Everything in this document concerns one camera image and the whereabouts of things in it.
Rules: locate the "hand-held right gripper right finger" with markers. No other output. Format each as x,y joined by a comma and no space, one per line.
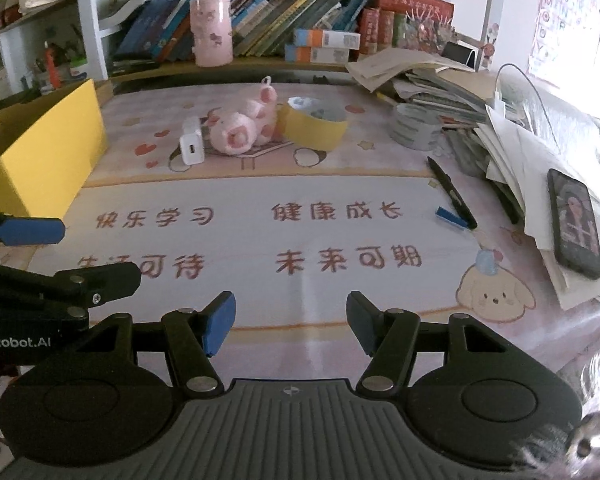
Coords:
362,317

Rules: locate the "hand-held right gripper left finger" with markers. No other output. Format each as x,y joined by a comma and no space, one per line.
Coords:
220,320

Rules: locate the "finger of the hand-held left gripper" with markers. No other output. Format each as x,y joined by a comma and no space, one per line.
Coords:
100,280
30,230

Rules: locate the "yellow cardboard box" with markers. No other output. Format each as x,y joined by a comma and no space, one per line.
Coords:
45,160

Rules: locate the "white charger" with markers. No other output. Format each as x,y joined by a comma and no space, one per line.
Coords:
192,147

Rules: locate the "pink pig plush toy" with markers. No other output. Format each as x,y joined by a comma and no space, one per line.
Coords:
240,125

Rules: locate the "pink printed desktop cloth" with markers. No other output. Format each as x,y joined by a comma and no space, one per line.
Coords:
330,190

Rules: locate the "small blue cap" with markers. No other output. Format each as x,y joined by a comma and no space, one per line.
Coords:
450,216

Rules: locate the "black pen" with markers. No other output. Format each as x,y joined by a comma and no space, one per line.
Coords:
452,195

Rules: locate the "red slender tube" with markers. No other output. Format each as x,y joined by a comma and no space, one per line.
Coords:
48,67

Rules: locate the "green lid jar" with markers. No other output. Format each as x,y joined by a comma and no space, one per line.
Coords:
77,71

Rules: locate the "grey tape roll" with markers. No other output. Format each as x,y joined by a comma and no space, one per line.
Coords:
415,132

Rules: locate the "yellow tape roll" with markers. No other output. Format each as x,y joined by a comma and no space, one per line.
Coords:
312,130

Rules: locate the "white bookshelf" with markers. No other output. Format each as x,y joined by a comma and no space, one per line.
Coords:
87,35

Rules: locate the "pile of white papers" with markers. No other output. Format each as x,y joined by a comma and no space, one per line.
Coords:
530,175

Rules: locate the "black smartphone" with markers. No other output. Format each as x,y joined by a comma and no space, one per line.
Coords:
574,222

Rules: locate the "stack of paper booklets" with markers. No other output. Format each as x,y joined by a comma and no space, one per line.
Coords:
420,80

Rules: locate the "orange white box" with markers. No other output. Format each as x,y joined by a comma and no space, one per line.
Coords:
327,38
316,53

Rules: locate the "pink cylinder cup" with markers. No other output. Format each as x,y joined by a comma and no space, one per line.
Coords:
211,30

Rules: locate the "red boxed book set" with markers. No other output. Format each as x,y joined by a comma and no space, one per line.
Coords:
410,20

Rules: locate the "row of colourful books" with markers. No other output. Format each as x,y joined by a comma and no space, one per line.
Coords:
280,20

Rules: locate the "alphabet wall poster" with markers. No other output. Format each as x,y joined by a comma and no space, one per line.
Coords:
560,10

